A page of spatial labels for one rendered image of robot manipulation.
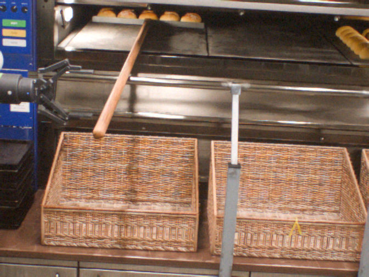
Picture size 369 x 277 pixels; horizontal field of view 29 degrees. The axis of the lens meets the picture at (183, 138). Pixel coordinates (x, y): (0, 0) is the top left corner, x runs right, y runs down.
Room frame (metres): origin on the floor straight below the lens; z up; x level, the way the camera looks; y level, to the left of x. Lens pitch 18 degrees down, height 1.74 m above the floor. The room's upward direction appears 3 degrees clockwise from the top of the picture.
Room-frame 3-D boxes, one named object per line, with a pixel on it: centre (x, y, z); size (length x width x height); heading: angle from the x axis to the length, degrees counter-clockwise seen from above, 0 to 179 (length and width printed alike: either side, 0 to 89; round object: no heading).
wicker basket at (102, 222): (2.50, 0.21, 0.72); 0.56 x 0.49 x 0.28; 92
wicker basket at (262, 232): (2.50, -0.39, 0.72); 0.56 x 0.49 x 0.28; 91
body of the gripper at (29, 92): (2.08, 0.45, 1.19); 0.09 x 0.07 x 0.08; 90
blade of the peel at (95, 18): (3.66, 0.21, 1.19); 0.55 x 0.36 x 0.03; 90
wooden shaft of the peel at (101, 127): (2.54, 0.21, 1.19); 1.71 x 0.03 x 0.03; 0
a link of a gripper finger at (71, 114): (2.08, 0.32, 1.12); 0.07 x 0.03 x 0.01; 90
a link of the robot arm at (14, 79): (2.08, 0.52, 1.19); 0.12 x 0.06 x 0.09; 0
